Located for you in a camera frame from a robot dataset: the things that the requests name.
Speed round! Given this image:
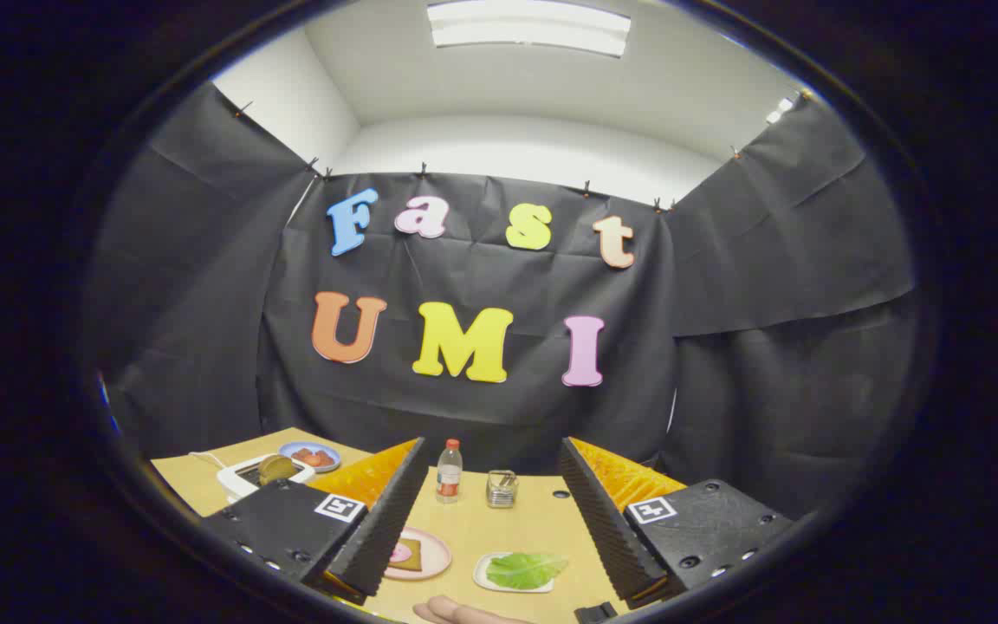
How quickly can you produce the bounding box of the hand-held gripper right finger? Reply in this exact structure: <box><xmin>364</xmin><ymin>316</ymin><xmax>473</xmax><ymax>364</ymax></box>
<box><xmin>558</xmin><ymin>436</ymin><xmax>794</xmax><ymax>609</ymax></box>

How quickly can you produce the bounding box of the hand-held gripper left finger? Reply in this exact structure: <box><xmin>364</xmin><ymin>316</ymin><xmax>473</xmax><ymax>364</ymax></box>
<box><xmin>200</xmin><ymin>436</ymin><xmax>431</xmax><ymax>606</ymax></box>

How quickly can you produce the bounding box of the green lettuce leaf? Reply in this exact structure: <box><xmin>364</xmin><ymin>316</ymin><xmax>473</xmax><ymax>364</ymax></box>
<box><xmin>487</xmin><ymin>552</ymin><xmax>569</xmax><ymax>590</ymax></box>

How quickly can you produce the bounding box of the brown bread slice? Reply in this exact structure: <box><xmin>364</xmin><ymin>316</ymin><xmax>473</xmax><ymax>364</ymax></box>
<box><xmin>388</xmin><ymin>537</ymin><xmax>424</xmax><ymax>573</ymax></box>
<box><xmin>258</xmin><ymin>455</ymin><xmax>299</xmax><ymax>486</ymax></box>

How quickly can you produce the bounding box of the pink plate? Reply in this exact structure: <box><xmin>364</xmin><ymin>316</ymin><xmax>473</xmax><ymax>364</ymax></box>
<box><xmin>382</xmin><ymin>526</ymin><xmax>453</xmax><ymax>581</ymax></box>

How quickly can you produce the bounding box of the clear plastic water bottle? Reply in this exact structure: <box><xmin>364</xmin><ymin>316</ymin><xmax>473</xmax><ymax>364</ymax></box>
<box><xmin>436</xmin><ymin>439</ymin><xmax>463</xmax><ymax>504</ymax></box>

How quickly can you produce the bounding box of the white square plate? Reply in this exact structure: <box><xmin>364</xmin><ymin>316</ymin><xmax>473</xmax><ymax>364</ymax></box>
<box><xmin>473</xmin><ymin>551</ymin><xmax>556</xmax><ymax>595</ymax></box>

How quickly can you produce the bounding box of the blue plate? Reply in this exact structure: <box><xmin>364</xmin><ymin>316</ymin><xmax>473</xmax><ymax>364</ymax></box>
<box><xmin>279</xmin><ymin>441</ymin><xmax>342</xmax><ymax>473</ymax></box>

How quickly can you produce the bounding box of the white toaster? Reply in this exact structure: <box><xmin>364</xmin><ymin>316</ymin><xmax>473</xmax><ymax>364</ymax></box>
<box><xmin>217</xmin><ymin>454</ymin><xmax>316</xmax><ymax>504</ymax></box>

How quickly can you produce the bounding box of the ceiling light panel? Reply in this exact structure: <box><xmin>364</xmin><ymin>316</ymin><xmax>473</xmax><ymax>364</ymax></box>
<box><xmin>427</xmin><ymin>0</ymin><xmax>632</xmax><ymax>58</ymax></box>

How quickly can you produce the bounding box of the metal wire basket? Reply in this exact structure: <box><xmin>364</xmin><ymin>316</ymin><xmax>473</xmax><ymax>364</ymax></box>
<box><xmin>486</xmin><ymin>470</ymin><xmax>520</xmax><ymax>509</ymax></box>

